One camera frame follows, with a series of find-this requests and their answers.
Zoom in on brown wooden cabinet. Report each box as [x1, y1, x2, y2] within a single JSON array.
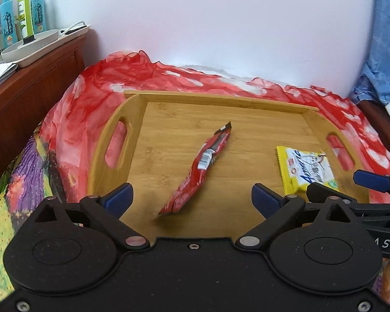
[[0, 28, 89, 202]]

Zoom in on white oval tray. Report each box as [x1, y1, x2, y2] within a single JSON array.
[[1, 29, 60, 69]]

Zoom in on bamboo wooden tray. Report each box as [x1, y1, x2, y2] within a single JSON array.
[[88, 90, 371, 238]]

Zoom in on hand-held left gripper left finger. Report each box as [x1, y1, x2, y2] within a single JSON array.
[[35, 183, 151, 251]]

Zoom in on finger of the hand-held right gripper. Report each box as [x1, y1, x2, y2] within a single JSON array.
[[306, 183, 390, 218], [353, 170, 390, 202]]

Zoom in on long red snack packet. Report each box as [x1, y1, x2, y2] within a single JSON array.
[[158, 121, 233, 216]]

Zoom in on dark wooden furniture edge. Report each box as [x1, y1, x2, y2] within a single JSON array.
[[357, 100, 390, 137]]

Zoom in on green spray bottle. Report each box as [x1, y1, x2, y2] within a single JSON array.
[[17, 0, 35, 45]]

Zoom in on red sheer floral cloth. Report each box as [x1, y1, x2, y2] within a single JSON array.
[[39, 49, 390, 209]]

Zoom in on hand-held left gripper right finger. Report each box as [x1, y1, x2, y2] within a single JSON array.
[[236, 184, 356, 251]]

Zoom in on yellow snack packet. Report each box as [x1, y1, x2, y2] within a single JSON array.
[[276, 146, 340, 195]]

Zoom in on colourful printed blanket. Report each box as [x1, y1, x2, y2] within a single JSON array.
[[0, 127, 390, 304]]

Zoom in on blue checked shirt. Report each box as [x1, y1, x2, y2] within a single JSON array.
[[350, 0, 390, 106]]

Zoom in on blue spray bottle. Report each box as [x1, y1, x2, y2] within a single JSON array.
[[30, 0, 46, 35], [0, 0, 19, 51]]

